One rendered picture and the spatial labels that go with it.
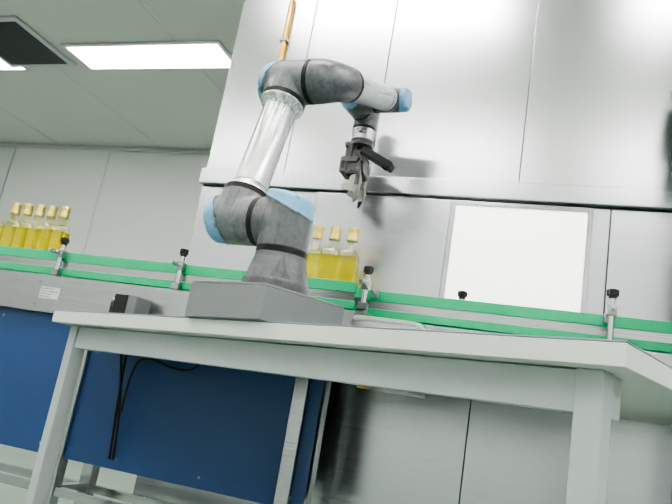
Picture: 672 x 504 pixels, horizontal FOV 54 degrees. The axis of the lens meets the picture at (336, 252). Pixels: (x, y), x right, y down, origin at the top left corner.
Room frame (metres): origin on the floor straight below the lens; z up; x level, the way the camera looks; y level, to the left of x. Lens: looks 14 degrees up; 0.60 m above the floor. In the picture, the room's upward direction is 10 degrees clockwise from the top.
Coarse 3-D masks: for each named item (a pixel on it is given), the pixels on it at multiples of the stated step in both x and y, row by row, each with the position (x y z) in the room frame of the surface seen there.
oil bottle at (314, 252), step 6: (312, 246) 2.03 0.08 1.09; (318, 246) 2.03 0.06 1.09; (312, 252) 2.02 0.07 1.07; (318, 252) 2.01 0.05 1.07; (312, 258) 2.02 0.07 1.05; (318, 258) 2.01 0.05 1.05; (306, 264) 2.02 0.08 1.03; (312, 264) 2.01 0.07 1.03; (318, 264) 2.01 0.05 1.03; (306, 270) 2.02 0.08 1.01; (312, 270) 2.01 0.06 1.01; (312, 276) 2.01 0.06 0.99
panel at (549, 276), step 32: (480, 224) 2.00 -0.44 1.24; (512, 224) 1.96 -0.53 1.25; (544, 224) 1.93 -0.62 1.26; (576, 224) 1.90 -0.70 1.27; (480, 256) 1.99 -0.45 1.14; (512, 256) 1.96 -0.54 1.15; (544, 256) 1.93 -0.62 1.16; (576, 256) 1.90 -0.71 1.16; (448, 288) 2.02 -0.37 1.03; (480, 288) 1.99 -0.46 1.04; (512, 288) 1.96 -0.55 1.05; (544, 288) 1.93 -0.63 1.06; (576, 288) 1.90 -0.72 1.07
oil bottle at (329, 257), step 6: (324, 252) 2.00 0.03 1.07; (330, 252) 1.99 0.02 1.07; (336, 252) 1.99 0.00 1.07; (324, 258) 2.00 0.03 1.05; (330, 258) 1.99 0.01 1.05; (336, 258) 1.99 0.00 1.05; (324, 264) 2.00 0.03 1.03; (330, 264) 1.99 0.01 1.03; (336, 264) 1.99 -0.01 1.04; (318, 270) 2.00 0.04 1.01; (324, 270) 2.00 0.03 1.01; (330, 270) 1.99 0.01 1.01; (318, 276) 2.00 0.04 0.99; (324, 276) 2.00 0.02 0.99; (330, 276) 1.99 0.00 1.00
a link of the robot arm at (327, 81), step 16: (320, 64) 1.50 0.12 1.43; (336, 64) 1.51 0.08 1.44; (320, 80) 1.51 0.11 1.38; (336, 80) 1.51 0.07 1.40; (352, 80) 1.54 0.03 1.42; (368, 80) 1.63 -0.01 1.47; (320, 96) 1.54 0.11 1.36; (336, 96) 1.54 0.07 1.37; (352, 96) 1.57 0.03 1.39; (368, 96) 1.65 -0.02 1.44; (384, 96) 1.73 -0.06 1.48; (400, 96) 1.81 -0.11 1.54; (384, 112) 1.88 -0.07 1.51; (400, 112) 1.86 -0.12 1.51
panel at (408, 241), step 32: (320, 224) 2.17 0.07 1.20; (352, 224) 2.13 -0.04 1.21; (384, 224) 2.10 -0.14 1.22; (416, 224) 2.06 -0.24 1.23; (448, 224) 2.03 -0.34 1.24; (384, 256) 2.09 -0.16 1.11; (416, 256) 2.06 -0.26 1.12; (448, 256) 2.02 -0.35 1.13; (384, 288) 2.09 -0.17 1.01; (416, 288) 2.05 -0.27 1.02
